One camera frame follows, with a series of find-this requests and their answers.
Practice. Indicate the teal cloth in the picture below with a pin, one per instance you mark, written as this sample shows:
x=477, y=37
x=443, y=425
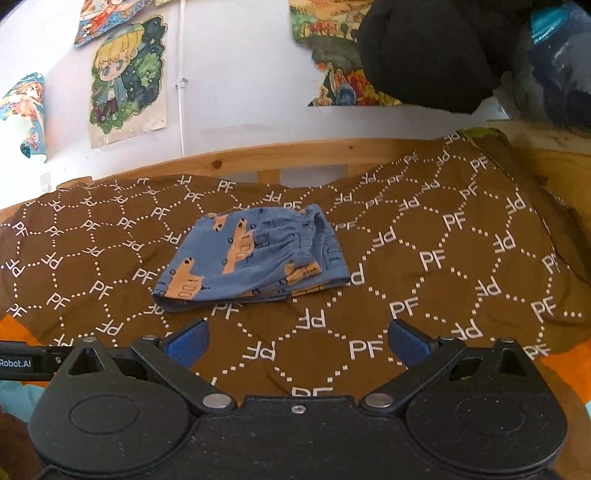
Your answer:
x=18, y=397

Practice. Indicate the cartoon figure wall poster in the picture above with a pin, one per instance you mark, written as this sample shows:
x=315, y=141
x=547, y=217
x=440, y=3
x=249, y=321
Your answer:
x=124, y=78

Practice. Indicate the blue pants with orange print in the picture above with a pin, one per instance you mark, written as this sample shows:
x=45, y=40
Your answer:
x=258, y=258

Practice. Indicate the dark blue bag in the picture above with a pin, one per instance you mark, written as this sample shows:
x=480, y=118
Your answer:
x=561, y=60

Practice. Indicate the white wall socket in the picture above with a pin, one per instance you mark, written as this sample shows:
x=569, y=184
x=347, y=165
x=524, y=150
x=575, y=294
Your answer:
x=45, y=181

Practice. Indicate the black plush toy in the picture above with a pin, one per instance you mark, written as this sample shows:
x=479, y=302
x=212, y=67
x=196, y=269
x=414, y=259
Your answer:
x=425, y=50

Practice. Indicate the olive green cloth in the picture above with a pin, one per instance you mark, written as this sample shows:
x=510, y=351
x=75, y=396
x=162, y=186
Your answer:
x=482, y=134

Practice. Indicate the orange bed sheet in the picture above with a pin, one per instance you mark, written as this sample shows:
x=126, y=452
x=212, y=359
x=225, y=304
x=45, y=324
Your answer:
x=18, y=330

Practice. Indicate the colourful wall poster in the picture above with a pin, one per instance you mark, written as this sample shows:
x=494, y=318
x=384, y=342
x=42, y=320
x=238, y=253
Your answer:
x=25, y=115
x=111, y=18
x=332, y=50

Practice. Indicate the wooden bed frame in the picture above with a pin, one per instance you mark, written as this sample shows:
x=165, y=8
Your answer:
x=295, y=154

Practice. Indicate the white wall pipe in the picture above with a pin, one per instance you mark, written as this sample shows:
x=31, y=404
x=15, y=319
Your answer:
x=182, y=92

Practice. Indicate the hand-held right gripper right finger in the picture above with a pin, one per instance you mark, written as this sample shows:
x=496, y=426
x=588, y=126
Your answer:
x=408, y=345

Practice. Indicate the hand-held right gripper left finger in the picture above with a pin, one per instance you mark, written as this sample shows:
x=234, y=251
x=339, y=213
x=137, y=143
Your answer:
x=190, y=344

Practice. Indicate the brown printed blanket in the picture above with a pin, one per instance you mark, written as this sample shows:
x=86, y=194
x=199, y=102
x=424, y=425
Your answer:
x=415, y=258

